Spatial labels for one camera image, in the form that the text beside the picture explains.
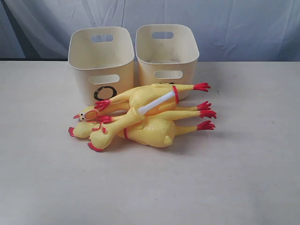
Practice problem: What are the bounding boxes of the headless yellow rubber chicken body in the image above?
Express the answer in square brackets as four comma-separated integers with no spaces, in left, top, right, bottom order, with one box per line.
[94,83,211,115]

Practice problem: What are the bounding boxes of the yellow rubber chicken front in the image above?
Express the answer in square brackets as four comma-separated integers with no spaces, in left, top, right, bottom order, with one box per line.
[68,115,215,148]

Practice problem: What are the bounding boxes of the yellow rubber chicken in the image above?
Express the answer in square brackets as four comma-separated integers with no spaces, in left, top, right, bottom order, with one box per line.
[74,100,216,124]
[68,115,215,148]

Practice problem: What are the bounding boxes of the chicken head with white squeaker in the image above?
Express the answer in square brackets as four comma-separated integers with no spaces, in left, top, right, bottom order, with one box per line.
[88,90,175,152]

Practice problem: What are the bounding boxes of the cream bin marked X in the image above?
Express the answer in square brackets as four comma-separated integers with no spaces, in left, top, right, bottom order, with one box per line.
[135,24,200,86]

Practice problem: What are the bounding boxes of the cream bin marked O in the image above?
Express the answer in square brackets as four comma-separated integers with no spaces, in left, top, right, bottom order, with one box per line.
[68,26,135,105]

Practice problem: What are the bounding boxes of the blue backdrop curtain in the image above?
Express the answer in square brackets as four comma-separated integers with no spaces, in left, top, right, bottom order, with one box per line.
[0,0,300,61]

